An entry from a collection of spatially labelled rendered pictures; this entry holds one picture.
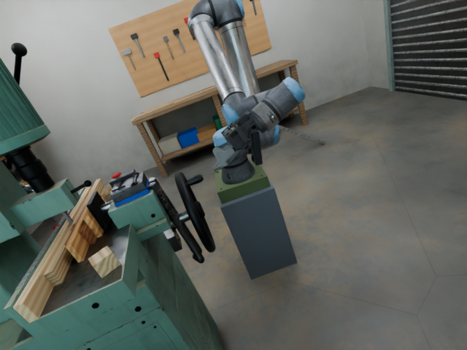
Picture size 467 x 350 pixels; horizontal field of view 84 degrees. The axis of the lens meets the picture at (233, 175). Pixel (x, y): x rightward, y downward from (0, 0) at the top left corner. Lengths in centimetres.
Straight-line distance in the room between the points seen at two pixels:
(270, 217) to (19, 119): 113
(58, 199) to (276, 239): 110
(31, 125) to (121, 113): 343
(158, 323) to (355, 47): 441
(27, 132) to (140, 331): 58
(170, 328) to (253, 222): 76
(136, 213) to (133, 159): 359
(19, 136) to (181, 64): 335
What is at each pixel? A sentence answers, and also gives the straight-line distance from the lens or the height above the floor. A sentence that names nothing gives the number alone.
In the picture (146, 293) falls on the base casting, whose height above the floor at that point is 77.
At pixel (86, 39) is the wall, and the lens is 424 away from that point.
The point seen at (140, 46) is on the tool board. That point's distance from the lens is 405.
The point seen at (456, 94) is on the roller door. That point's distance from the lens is 370.
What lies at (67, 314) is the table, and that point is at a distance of 70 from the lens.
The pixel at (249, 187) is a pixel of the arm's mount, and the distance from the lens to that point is 136.
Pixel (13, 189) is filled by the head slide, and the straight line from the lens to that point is 95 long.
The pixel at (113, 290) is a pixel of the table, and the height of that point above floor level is 88.
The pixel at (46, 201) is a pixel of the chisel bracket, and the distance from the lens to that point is 86.
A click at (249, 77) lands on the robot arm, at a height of 109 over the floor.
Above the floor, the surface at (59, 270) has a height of 92.
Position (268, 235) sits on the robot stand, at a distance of 151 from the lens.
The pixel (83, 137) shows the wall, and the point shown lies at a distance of 446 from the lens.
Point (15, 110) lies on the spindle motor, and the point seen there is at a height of 128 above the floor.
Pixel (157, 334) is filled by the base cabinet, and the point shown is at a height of 63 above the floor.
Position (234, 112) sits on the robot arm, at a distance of 92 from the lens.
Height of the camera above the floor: 124
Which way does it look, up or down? 25 degrees down
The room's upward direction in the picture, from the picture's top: 21 degrees counter-clockwise
